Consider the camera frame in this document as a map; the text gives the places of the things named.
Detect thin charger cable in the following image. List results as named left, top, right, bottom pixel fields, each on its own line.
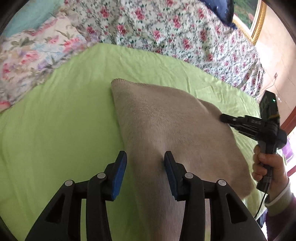
left=263, top=77, right=277, bottom=93

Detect person's right hand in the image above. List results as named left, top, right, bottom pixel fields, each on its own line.
left=252, top=146, right=289, bottom=195

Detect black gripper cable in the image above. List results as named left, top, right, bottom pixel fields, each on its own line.
left=254, top=192, right=269, bottom=219

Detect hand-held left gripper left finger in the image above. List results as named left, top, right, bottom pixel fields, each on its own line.
left=24, top=151, right=128, bottom=241

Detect beige knit sweater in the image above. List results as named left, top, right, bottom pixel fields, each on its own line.
left=110, top=78, right=255, bottom=241

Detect reddish wooden frame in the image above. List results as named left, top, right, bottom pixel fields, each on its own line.
left=280, top=111, right=296, bottom=136

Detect dark blue cushion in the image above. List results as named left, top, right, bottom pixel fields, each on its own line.
left=201, top=0, right=237, bottom=29

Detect white rose print quilt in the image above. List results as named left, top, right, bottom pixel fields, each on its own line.
left=69, top=0, right=265, bottom=98

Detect pastel floral ruffled pillow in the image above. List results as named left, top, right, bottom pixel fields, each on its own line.
left=0, top=11, right=93, bottom=112

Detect teal floral quilt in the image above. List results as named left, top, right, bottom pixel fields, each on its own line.
left=5, top=0, right=67, bottom=37

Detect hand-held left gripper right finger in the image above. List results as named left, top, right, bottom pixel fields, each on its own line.
left=164, top=151, right=267, bottom=241

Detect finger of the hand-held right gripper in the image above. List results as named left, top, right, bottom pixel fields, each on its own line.
left=230, top=125, right=264, bottom=141
left=220, top=113, right=263, bottom=127

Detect light green bed sheet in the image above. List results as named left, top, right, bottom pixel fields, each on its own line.
left=0, top=43, right=284, bottom=241

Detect gold framed painting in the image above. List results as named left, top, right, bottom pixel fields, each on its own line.
left=232, top=0, right=267, bottom=45

